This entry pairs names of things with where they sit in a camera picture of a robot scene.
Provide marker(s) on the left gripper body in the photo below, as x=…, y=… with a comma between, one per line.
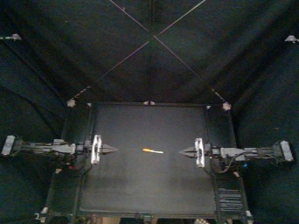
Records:
x=95, y=149

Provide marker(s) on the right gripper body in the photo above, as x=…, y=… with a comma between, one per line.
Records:
x=199, y=152

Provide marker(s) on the grey marker pen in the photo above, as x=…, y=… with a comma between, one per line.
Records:
x=152, y=150

